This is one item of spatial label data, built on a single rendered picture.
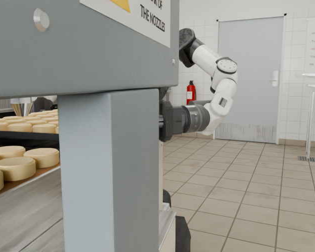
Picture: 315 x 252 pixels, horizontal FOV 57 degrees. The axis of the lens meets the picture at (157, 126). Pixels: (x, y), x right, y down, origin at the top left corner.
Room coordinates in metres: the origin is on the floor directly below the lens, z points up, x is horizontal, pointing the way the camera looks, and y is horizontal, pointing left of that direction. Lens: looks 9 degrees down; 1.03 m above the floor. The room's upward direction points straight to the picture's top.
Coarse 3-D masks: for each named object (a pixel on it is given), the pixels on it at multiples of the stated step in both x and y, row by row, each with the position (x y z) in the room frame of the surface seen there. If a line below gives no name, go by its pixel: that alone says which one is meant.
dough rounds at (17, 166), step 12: (0, 156) 0.42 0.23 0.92; (12, 156) 0.43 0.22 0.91; (24, 156) 0.41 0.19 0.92; (36, 156) 0.41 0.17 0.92; (48, 156) 0.41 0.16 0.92; (0, 168) 0.35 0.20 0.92; (12, 168) 0.35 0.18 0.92; (24, 168) 0.36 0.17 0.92; (36, 168) 0.41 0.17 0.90; (48, 168) 0.41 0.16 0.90; (0, 180) 0.32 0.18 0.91; (12, 180) 0.35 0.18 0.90; (24, 180) 0.35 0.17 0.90; (0, 192) 0.31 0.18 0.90
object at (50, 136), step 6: (0, 132) 0.62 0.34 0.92; (6, 132) 0.62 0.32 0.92; (12, 132) 0.61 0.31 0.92; (18, 132) 0.61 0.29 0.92; (24, 132) 0.60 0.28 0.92; (30, 132) 0.60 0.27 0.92; (36, 132) 0.60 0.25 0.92; (24, 138) 0.60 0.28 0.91; (30, 138) 0.60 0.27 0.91; (36, 138) 0.60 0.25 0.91; (42, 138) 0.59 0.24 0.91; (48, 138) 0.59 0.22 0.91; (54, 138) 0.59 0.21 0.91
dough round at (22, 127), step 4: (12, 124) 0.66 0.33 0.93; (16, 124) 0.66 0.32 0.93; (20, 124) 0.66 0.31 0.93; (24, 124) 0.66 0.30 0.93; (28, 124) 0.66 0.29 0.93; (8, 128) 0.64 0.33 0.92; (12, 128) 0.64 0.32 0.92; (16, 128) 0.64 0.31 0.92; (20, 128) 0.64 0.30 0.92; (24, 128) 0.64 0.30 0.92; (28, 128) 0.65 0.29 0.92
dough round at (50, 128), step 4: (40, 124) 0.66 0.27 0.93; (44, 124) 0.66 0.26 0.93; (48, 124) 0.66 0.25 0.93; (52, 124) 0.66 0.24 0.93; (32, 128) 0.63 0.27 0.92; (36, 128) 0.62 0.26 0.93; (40, 128) 0.62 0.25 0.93; (44, 128) 0.62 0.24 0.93; (48, 128) 0.63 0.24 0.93; (52, 128) 0.63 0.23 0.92; (40, 132) 0.62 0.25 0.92; (44, 132) 0.62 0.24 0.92; (48, 132) 0.63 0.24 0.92; (52, 132) 0.63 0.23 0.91
